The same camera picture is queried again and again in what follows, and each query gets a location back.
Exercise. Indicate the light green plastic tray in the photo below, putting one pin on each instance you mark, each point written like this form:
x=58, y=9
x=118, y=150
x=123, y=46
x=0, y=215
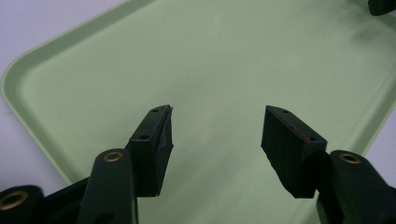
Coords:
x=218, y=62

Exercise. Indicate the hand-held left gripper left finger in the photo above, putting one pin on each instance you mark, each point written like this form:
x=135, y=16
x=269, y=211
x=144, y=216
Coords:
x=151, y=155

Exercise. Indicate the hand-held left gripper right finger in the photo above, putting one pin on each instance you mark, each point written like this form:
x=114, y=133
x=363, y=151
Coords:
x=291, y=155

